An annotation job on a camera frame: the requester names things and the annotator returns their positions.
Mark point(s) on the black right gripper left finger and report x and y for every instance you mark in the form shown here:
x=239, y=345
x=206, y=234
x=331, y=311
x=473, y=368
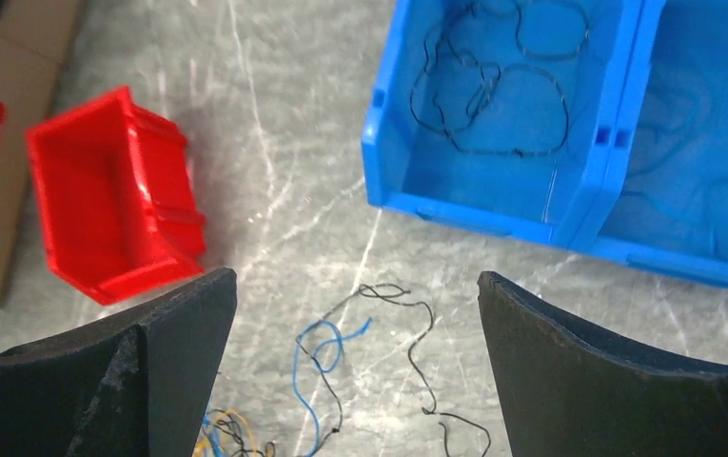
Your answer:
x=135, y=383

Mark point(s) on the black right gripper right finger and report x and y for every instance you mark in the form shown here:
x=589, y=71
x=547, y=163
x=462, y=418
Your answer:
x=569, y=387

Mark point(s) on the red plastic bin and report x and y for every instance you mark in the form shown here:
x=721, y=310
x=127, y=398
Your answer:
x=116, y=206

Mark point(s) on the blue bin right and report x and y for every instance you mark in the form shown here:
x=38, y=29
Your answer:
x=663, y=205

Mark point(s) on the blue bin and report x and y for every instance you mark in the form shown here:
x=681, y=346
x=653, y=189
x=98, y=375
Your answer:
x=663, y=205
x=490, y=115

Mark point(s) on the blue bin left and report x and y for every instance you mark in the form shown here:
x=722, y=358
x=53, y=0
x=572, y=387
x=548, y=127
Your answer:
x=490, y=115

